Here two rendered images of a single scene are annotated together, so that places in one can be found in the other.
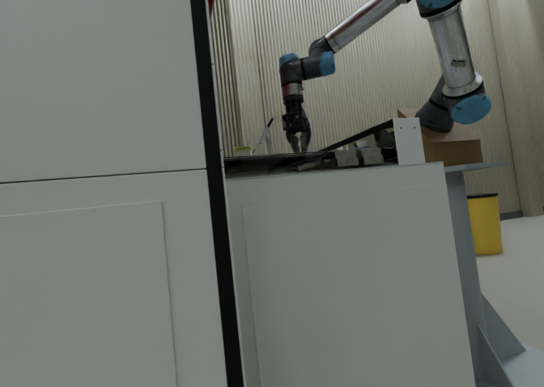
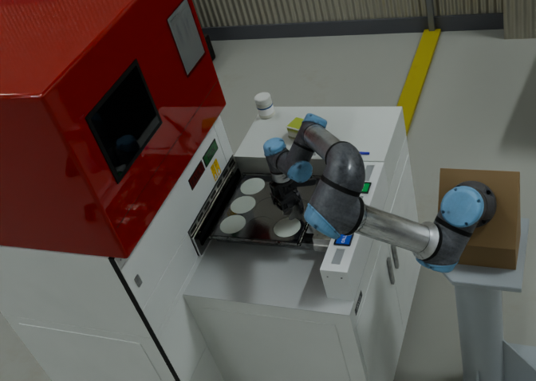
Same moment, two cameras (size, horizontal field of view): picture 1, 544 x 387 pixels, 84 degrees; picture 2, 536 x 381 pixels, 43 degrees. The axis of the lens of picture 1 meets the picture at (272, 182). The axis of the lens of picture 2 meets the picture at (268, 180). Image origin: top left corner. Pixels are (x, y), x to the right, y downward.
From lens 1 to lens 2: 2.34 m
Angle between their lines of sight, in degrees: 61
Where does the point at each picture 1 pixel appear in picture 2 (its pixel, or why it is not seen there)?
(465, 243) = (473, 320)
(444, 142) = not seen: hidden behind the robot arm
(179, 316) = (157, 369)
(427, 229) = (332, 344)
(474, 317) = (474, 366)
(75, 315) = (127, 360)
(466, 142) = (491, 248)
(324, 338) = (261, 364)
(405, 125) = (332, 275)
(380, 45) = not seen: outside the picture
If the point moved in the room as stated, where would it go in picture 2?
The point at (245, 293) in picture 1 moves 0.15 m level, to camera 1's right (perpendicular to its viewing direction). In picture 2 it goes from (214, 337) to (243, 352)
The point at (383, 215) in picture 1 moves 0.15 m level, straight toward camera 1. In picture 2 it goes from (295, 331) to (259, 355)
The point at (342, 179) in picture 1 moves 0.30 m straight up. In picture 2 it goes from (262, 308) to (240, 248)
